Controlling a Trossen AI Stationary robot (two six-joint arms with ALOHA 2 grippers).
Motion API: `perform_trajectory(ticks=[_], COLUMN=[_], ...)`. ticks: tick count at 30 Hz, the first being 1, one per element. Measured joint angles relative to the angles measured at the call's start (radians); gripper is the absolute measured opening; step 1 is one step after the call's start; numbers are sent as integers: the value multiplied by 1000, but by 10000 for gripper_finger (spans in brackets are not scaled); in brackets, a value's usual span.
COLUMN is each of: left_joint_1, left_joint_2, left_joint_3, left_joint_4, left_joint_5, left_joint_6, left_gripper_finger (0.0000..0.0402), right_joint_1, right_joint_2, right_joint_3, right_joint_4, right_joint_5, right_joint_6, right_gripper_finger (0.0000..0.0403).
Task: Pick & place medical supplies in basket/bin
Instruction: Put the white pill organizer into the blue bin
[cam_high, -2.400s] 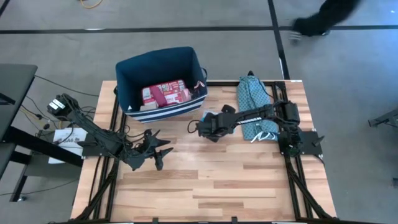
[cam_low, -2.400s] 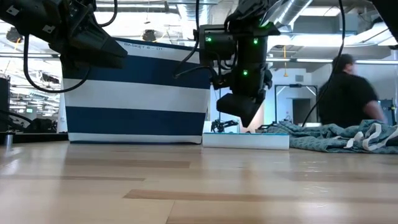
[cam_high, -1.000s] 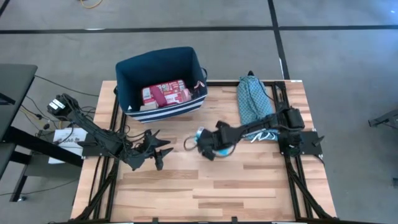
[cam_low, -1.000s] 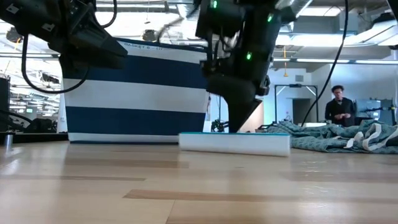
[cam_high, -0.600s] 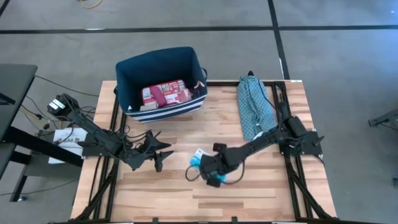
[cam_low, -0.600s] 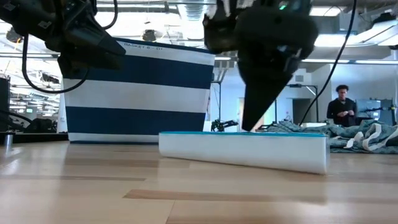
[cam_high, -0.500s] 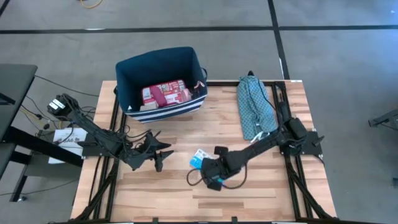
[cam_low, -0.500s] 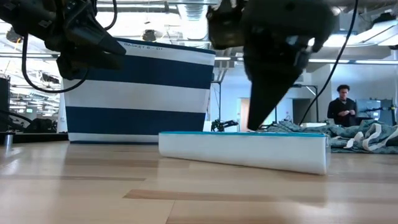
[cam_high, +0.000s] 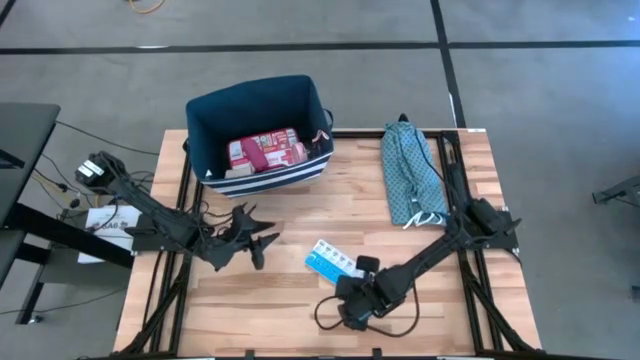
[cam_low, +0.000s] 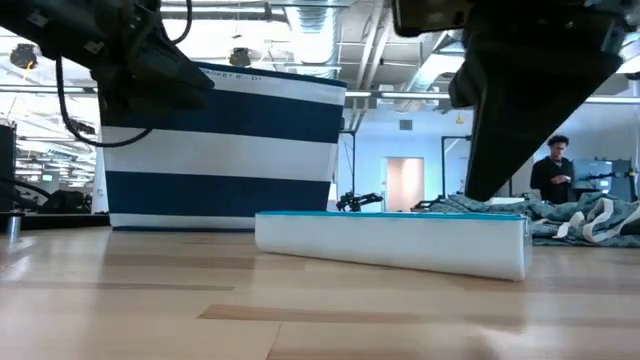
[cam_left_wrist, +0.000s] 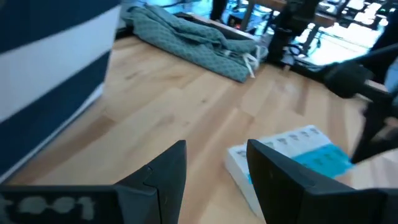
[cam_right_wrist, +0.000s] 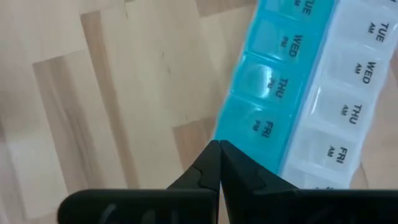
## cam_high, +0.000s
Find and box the blue white weekly pill organizer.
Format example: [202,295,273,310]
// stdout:
[304,238,367,286]

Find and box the black aluminium table frame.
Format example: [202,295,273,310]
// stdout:
[112,128,546,359]

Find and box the black desk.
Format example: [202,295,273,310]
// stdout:
[0,102,134,326]

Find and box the white paper sheet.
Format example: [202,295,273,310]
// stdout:
[77,204,144,265]

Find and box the yellow floor cable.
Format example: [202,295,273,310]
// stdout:
[127,0,166,15]

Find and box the blue patterned hospital gown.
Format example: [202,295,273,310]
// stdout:
[380,121,450,230]

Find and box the beige elastic bandage red stitching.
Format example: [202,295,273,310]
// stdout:
[223,163,256,180]

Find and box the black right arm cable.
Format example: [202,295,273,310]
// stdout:
[313,282,421,339]

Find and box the pink plastic first aid box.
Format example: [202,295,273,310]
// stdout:
[227,127,309,174]

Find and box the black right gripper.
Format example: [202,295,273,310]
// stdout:
[335,255,401,331]

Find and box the pink bandage roll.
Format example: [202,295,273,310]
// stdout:
[241,137,270,173]

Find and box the black equipment stand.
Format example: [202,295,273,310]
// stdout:
[592,174,640,206]

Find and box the navy white striped fabric basket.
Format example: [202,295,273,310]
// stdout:
[184,74,335,199]

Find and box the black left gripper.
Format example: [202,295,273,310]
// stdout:
[199,204,280,271]

